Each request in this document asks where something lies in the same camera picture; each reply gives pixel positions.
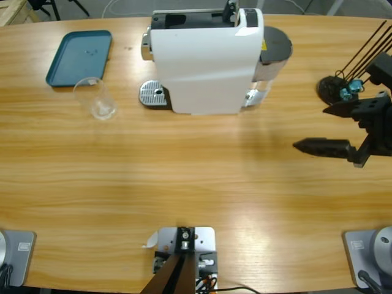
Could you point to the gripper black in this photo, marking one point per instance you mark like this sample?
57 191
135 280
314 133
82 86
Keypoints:
381 128

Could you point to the teal coffee capsule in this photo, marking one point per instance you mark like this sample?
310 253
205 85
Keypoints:
356 85
345 93

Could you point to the clear drinking glass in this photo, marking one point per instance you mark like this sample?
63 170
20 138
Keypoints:
88 92

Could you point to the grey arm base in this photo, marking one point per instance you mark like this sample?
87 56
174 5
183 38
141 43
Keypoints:
364 254
21 257

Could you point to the white capsule coffee machine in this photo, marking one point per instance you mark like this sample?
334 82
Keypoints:
199 67

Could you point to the black capsule holder with rods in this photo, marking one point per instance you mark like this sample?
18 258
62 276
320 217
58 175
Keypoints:
327 87

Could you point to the silver slotted drip tray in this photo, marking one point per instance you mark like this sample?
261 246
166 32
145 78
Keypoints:
151 93

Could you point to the white tape tab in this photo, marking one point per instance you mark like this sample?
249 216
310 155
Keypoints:
151 240

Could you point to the teal plastic tray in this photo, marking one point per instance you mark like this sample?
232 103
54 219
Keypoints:
79 55

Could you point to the black stand legs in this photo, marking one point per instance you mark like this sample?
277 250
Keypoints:
54 9

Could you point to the light wooden crate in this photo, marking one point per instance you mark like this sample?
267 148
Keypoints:
15 12

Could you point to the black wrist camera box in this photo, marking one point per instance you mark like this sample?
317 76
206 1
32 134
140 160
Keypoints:
382 69

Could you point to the grey metal mount plate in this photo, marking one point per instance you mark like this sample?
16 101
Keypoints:
203 242

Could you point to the black aluminium profile post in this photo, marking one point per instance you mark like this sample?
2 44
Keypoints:
171 275

